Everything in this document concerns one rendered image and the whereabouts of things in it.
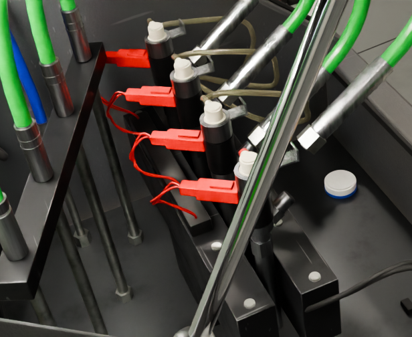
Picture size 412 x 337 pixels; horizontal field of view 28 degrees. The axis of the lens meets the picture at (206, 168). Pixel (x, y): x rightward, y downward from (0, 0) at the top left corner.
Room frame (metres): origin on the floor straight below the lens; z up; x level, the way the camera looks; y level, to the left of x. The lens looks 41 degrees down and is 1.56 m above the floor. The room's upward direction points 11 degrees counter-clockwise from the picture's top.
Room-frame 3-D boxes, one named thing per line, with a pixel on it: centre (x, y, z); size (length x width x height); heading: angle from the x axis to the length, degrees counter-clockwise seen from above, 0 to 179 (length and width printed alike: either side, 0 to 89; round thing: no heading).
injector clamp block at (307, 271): (0.64, -0.01, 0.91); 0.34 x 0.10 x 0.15; 14
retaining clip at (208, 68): (0.68, -0.01, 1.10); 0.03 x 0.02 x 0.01; 104
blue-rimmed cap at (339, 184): (0.76, -0.16, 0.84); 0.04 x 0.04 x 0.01
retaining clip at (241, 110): (0.60, -0.03, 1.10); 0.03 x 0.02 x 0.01; 104
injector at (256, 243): (0.53, -0.05, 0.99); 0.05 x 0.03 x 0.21; 104
